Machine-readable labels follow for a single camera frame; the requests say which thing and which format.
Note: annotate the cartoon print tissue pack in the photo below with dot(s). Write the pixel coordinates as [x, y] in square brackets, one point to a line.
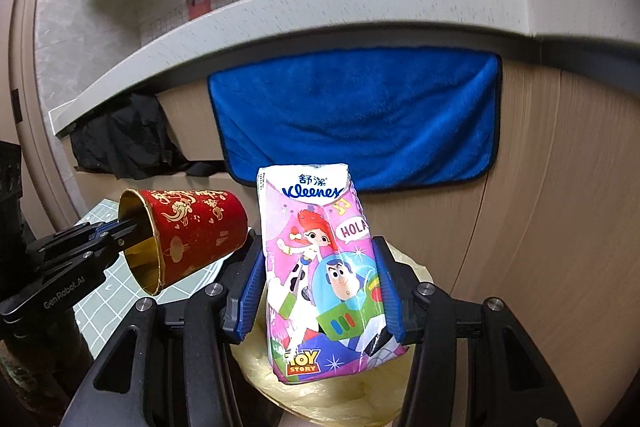
[320, 257]

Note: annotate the blue towel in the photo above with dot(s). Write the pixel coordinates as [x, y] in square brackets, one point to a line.
[350, 122]

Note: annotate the grey stone countertop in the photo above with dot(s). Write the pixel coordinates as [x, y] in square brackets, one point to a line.
[300, 17]

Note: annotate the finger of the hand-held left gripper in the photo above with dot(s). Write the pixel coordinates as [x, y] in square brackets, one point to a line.
[117, 242]
[85, 234]

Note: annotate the black cloth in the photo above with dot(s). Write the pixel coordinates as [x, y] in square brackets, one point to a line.
[130, 142]

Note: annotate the green grid table mat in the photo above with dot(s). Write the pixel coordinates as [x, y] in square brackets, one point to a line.
[115, 299]

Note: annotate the brown door frame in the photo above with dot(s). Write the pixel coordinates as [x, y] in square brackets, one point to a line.
[40, 107]

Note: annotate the red paper cup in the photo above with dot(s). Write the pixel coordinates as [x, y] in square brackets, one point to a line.
[200, 227]

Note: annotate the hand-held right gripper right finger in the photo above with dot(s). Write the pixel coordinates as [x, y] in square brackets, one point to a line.
[389, 292]

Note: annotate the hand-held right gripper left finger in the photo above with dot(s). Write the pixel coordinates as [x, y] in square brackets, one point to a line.
[250, 297]

